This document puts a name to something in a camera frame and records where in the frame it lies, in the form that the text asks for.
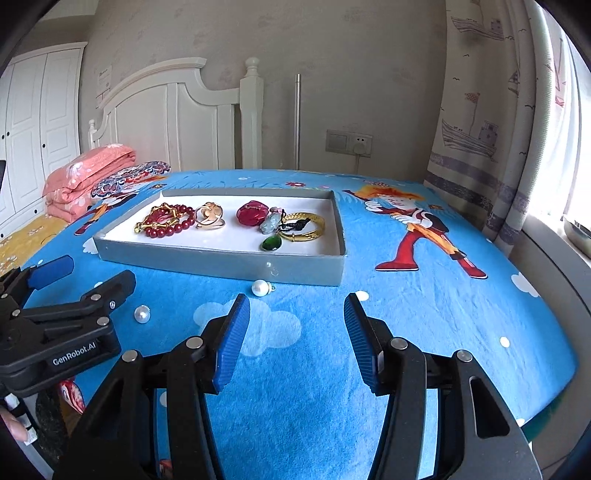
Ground person's hand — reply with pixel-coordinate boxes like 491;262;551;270
0;407;28;442

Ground blue cartoon print blanket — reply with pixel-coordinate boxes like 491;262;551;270
26;170;577;479

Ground pale jade carved pendant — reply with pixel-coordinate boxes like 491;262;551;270
259;207;284;235

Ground ship print curtain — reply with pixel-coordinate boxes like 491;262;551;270
425;1;580;254

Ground green gem black cord pendant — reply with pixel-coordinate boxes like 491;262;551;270
259;217;311;252

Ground paper notice on wall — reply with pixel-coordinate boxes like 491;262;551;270
95;65;112;108

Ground wide gold cuff bangle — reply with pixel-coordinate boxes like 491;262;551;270
277;212;325;243

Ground white plug and cable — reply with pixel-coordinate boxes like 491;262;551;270
352;141;371;175

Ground gold bamboo segment bracelet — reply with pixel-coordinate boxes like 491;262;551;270
133;201;182;235

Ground grey shallow cardboard tray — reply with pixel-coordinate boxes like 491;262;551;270
93;188;346;286

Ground white wooden headboard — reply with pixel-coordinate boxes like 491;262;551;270
88;57;263;171

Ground blue red patterned pillow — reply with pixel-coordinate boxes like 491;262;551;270
90;161;171;200

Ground wall socket panel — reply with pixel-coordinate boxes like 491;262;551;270
325;130;373;158

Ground red carved pendant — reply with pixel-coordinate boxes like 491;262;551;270
235;200;270;227

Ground white pearl earring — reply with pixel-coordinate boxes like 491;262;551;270
250;279;276;297
133;305;151;324

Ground white wardrobe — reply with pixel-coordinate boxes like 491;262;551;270
1;42;86;239

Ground folded pink quilt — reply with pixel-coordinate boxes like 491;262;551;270
42;144;136;223

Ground dark red bead bracelet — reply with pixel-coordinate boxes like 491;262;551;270
143;203;198;239

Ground thin gold double bangle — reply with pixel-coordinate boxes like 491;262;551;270
195;202;225;230

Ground yellow daisy bed sheet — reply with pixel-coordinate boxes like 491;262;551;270
0;215;67;274

